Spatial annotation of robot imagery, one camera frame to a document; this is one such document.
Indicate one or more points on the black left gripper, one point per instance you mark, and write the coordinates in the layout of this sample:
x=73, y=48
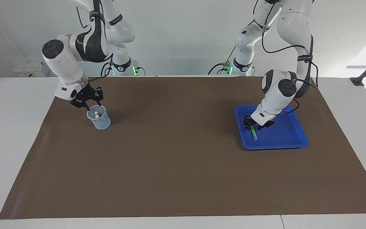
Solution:
x=248, y=120

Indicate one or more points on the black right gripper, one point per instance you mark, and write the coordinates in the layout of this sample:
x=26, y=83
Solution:
x=84, y=93

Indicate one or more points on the green pen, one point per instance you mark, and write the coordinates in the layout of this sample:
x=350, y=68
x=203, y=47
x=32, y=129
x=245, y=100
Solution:
x=254, y=133

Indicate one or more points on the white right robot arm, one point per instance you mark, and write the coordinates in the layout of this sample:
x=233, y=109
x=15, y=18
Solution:
x=64, y=63

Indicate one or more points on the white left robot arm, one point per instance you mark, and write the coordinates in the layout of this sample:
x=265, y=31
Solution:
x=278, y=92

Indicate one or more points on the clear plastic cup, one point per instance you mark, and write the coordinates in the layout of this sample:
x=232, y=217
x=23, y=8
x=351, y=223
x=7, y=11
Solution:
x=102, y=124

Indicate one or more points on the blue plastic tray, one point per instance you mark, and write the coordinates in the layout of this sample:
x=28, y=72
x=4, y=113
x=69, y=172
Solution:
x=284, y=136

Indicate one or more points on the brown table mat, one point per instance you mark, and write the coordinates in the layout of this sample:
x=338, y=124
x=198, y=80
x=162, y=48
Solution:
x=176, y=165

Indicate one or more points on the white wall socket box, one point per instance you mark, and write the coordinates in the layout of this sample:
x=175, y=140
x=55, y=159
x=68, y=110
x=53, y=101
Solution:
x=27, y=69

